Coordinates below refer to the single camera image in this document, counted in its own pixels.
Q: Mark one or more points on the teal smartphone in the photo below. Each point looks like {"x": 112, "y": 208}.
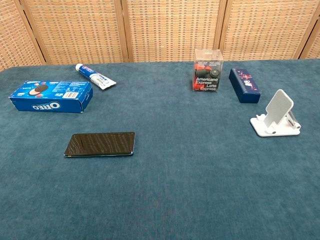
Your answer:
{"x": 100, "y": 144}

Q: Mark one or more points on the white folding phone stand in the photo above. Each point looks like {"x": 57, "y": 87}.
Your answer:
{"x": 276, "y": 115}

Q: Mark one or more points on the clear coffee capsule box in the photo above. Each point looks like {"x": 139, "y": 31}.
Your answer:
{"x": 207, "y": 72}

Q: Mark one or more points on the teal table cloth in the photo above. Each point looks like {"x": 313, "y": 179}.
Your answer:
{"x": 175, "y": 187}

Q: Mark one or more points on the white blue toothpaste tube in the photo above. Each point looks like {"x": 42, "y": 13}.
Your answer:
{"x": 96, "y": 76}

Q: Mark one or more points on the dark blue rectangular box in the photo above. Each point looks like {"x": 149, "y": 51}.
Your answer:
{"x": 244, "y": 85}

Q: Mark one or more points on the woven rattan folding screen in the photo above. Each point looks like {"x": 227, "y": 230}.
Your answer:
{"x": 160, "y": 27}

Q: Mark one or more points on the blue Oreo cookie box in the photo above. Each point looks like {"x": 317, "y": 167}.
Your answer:
{"x": 50, "y": 97}

